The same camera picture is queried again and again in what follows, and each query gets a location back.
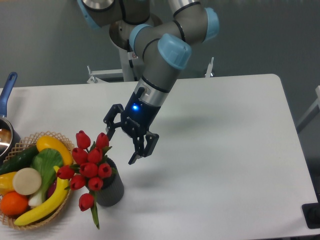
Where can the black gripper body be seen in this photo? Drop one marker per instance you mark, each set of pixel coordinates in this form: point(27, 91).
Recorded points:
point(137, 117)

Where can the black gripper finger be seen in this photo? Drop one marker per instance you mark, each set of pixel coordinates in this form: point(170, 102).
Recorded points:
point(144, 146)
point(109, 120)

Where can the red tulip bouquet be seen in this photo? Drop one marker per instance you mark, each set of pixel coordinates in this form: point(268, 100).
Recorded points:
point(90, 170)

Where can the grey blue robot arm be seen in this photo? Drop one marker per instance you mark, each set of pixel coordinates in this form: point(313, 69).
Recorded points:
point(164, 49)

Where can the grey ribbed vase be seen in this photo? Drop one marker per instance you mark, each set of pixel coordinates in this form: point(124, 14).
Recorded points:
point(112, 190)

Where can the green bok choy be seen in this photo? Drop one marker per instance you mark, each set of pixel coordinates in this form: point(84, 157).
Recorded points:
point(44, 163)

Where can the yellow banana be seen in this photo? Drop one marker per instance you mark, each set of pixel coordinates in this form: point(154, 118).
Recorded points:
point(47, 207)

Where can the purple red onion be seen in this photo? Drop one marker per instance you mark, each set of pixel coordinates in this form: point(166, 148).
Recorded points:
point(51, 189)

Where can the green cucumber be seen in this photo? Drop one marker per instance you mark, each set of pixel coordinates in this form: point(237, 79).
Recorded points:
point(19, 161)

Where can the round beige disc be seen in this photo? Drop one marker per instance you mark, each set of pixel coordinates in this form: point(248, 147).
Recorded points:
point(27, 181)

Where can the woven wicker basket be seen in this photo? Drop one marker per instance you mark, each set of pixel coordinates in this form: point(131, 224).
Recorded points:
point(26, 143)

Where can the yellow bell pepper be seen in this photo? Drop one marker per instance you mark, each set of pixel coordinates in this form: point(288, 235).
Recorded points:
point(6, 183)

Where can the orange fruit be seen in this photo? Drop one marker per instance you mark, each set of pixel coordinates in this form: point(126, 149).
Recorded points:
point(14, 204)

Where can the black device at edge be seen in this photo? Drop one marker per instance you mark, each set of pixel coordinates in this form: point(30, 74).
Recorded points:
point(311, 212)

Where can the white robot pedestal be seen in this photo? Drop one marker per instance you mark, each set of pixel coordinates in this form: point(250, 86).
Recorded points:
point(126, 65)

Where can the blue handled saucepan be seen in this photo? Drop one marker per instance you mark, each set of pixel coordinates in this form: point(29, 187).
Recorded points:
point(8, 136)

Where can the white frame at right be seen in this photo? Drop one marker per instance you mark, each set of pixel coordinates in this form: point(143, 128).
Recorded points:
point(310, 113)

